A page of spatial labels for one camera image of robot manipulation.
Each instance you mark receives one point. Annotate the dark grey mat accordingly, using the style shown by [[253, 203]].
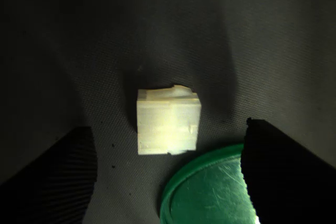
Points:
[[78, 51]]

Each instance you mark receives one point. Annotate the round green lid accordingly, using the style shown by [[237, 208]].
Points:
[[210, 195]]

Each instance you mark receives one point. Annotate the small white plastic terminal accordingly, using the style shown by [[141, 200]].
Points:
[[168, 124]]

